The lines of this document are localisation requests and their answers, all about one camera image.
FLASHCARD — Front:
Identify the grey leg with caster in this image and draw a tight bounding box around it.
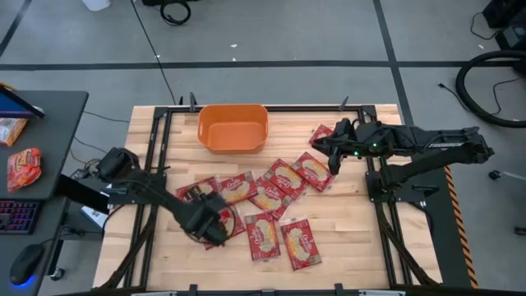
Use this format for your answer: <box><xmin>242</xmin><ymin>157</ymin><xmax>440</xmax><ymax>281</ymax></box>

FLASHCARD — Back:
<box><xmin>487</xmin><ymin>169</ymin><xmax>526</xmax><ymax>183</ymax></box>

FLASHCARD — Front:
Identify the orange plastic basket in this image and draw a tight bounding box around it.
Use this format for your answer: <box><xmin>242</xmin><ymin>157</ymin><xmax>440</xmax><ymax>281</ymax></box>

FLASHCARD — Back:
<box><xmin>196</xmin><ymin>103</ymin><xmax>270</xmax><ymax>155</ymax></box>

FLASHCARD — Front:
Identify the black computer mouse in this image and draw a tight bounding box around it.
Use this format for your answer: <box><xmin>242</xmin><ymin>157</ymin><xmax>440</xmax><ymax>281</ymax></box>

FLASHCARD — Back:
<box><xmin>8</xmin><ymin>243</ymin><xmax>45</xmax><ymax>287</ymax></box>

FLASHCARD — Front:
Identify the orange-red snack bag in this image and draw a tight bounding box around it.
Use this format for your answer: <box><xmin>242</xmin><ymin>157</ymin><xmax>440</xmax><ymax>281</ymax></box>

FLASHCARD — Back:
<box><xmin>7</xmin><ymin>147</ymin><xmax>44</xmax><ymax>194</ymax></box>

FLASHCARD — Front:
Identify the black platform with hazard stripe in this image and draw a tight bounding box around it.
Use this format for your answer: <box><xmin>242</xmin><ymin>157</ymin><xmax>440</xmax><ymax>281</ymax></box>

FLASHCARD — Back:
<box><xmin>410</xmin><ymin>158</ymin><xmax>480</xmax><ymax>289</ymax></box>

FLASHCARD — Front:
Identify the long black floor cable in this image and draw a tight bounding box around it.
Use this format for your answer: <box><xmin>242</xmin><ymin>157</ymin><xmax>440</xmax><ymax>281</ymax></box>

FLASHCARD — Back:
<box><xmin>130</xmin><ymin>0</ymin><xmax>178</xmax><ymax>106</ymax></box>

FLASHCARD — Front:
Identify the backlit black keyboard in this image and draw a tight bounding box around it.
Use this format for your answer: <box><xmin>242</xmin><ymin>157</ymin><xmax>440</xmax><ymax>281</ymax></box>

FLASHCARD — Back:
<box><xmin>0</xmin><ymin>199</ymin><xmax>41</xmax><ymax>236</ymax></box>

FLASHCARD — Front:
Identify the coiled black cable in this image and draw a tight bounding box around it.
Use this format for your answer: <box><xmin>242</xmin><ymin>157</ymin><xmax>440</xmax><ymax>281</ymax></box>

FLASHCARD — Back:
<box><xmin>159</xmin><ymin>0</ymin><xmax>192</xmax><ymax>27</ymax></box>

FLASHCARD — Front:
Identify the white booklet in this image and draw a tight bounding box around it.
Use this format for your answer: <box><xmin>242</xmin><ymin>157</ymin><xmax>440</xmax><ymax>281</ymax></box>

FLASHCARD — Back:
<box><xmin>80</xmin><ymin>205</ymin><xmax>108</xmax><ymax>229</ymax></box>

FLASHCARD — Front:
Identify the thin black floor cable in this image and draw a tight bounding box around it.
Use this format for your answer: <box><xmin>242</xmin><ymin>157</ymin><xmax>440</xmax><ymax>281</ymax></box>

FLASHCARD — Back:
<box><xmin>84</xmin><ymin>110</ymin><xmax>131</xmax><ymax>124</ymax></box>

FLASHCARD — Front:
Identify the thin black cable with plug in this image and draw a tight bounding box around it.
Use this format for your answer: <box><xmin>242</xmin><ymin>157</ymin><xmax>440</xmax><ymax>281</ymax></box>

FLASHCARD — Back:
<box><xmin>437</xmin><ymin>81</ymin><xmax>472</xmax><ymax>112</ymax></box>

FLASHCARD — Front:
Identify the dark grey desk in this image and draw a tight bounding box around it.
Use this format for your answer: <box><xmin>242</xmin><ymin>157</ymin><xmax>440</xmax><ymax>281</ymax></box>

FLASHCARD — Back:
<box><xmin>0</xmin><ymin>90</ymin><xmax>90</xmax><ymax>296</ymax></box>

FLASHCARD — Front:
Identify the black equipment case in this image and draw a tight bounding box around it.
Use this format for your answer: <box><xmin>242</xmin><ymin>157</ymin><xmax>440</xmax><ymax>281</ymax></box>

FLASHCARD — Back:
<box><xmin>481</xmin><ymin>0</ymin><xmax>526</xmax><ymax>53</ymax></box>

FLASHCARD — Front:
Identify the red popcorn bag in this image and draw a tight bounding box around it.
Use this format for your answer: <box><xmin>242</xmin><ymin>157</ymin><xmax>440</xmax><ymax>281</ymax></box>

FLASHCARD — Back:
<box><xmin>244</xmin><ymin>211</ymin><xmax>282</xmax><ymax>262</ymax></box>
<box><xmin>203</xmin><ymin>205</ymin><xmax>247</xmax><ymax>251</ymax></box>
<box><xmin>175</xmin><ymin>176</ymin><xmax>221</xmax><ymax>202</ymax></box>
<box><xmin>262</xmin><ymin>158</ymin><xmax>309</xmax><ymax>201</ymax></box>
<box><xmin>219</xmin><ymin>171</ymin><xmax>259</xmax><ymax>206</ymax></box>
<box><xmin>308</xmin><ymin>123</ymin><xmax>335</xmax><ymax>146</ymax></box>
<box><xmin>248</xmin><ymin>176</ymin><xmax>293</xmax><ymax>222</ymax></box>
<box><xmin>279</xmin><ymin>218</ymin><xmax>323</xmax><ymax>272</ymax></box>
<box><xmin>290</xmin><ymin>151</ymin><xmax>336</xmax><ymax>193</ymax></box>

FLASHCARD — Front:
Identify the laptop with blue screen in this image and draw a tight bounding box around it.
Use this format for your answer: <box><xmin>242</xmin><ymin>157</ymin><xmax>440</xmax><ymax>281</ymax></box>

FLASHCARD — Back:
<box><xmin>0</xmin><ymin>84</ymin><xmax>45</xmax><ymax>120</ymax></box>

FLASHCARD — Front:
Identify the thick black hose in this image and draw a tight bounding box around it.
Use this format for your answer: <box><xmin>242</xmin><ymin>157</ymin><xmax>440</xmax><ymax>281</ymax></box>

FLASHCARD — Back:
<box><xmin>454</xmin><ymin>49</ymin><xmax>526</xmax><ymax>129</ymax></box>

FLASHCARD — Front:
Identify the clear orange snack packet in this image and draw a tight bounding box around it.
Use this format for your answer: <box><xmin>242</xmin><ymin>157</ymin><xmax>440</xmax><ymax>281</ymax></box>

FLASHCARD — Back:
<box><xmin>0</xmin><ymin>118</ymin><xmax>29</xmax><ymax>148</ymax></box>

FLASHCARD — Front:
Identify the black metal table frame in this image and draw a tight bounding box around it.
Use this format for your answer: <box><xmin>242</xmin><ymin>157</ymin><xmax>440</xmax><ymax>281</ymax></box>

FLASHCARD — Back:
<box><xmin>98</xmin><ymin>104</ymin><xmax>441</xmax><ymax>296</ymax></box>

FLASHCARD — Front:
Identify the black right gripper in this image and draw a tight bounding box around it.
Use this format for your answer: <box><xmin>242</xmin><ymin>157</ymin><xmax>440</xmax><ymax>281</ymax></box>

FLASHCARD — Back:
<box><xmin>311</xmin><ymin>118</ymin><xmax>377</xmax><ymax>176</ymax></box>

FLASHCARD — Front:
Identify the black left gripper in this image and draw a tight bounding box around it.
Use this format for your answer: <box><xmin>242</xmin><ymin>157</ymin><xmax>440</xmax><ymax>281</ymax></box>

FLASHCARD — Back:
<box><xmin>180</xmin><ymin>184</ymin><xmax>230</xmax><ymax>247</ymax></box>

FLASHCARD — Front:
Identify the white container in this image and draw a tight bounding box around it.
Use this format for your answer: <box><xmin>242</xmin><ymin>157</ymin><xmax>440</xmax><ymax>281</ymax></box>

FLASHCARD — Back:
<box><xmin>81</xmin><ymin>0</ymin><xmax>112</xmax><ymax>12</ymax></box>

